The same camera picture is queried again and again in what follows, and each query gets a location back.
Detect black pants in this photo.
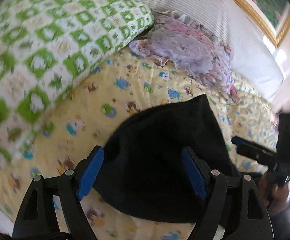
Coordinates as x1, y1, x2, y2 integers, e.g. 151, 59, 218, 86
93, 95, 240, 223

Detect person's right hand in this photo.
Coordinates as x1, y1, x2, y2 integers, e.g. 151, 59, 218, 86
258, 172, 290, 217

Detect white striped headboard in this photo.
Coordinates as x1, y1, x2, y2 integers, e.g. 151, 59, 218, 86
141, 0, 283, 102

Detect yellow cartoon bear bedsheet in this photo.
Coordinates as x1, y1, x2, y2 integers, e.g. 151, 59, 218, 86
0, 48, 277, 233

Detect gold framed landscape painting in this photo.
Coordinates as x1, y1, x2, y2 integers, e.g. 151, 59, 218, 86
234, 0, 290, 48

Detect pink floral pillow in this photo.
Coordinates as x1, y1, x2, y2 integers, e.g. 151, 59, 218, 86
129, 11, 238, 101

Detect green white patterned pillow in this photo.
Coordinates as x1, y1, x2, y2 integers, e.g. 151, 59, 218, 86
0, 0, 153, 167

